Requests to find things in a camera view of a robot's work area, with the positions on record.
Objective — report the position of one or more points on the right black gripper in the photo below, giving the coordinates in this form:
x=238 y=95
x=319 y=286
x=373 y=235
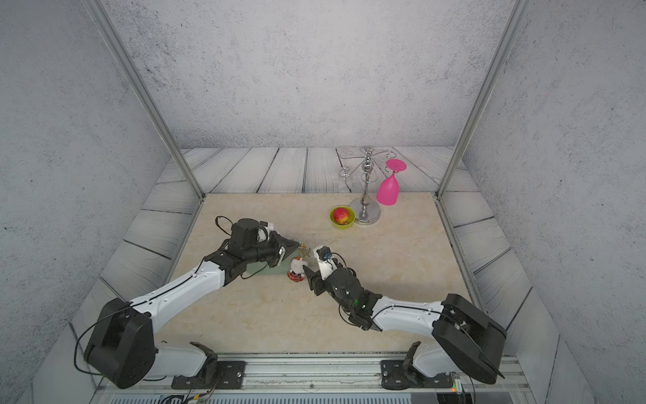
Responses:
x=315 y=281

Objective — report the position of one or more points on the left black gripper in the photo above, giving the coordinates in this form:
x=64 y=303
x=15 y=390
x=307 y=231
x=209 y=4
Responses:
x=281 y=250

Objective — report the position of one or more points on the white red doll keychain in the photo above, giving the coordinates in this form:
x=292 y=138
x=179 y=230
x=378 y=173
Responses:
x=296 y=269

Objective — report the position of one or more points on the green corduroy bag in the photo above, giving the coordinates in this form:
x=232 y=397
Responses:
x=253 y=264

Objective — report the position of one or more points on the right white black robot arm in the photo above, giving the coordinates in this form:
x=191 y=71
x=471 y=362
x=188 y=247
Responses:
x=467 y=339

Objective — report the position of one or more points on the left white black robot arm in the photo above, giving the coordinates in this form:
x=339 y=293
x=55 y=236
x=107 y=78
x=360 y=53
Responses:
x=122 y=345

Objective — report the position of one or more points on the red apple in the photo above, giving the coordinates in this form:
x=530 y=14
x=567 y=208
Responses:
x=342 y=216

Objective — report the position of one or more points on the green bowl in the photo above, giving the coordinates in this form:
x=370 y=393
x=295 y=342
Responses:
x=338 y=226

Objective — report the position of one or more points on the silver glass rack stand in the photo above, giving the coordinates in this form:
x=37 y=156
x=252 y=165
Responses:
x=359 y=170

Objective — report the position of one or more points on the pink wine glass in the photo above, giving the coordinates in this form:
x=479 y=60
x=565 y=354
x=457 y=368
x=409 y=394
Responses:
x=389 y=190

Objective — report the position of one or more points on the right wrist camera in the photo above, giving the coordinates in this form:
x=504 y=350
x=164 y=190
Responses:
x=325 y=261

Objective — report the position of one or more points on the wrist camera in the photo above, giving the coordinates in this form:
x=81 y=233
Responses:
x=264 y=230
x=325 y=261

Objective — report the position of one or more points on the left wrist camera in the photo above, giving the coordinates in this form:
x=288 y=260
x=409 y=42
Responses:
x=264 y=230

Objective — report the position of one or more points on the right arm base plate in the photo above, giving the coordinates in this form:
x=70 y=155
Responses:
x=416 y=374

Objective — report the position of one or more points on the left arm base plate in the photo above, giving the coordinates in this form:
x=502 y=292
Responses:
x=214 y=374

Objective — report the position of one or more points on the aluminium front rail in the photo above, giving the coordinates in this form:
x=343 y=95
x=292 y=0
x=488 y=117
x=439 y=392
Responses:
x=356 y=373

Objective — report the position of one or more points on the left aluminium frame post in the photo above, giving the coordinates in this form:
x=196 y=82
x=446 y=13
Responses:
x=100 y=17

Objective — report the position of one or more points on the aluminium frame post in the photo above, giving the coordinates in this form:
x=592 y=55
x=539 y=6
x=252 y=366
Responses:
x=100 y=17
x=501 y=54

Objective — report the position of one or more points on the right aluminium frame post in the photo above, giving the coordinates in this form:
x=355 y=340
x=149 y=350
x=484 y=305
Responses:
x=501 y=54

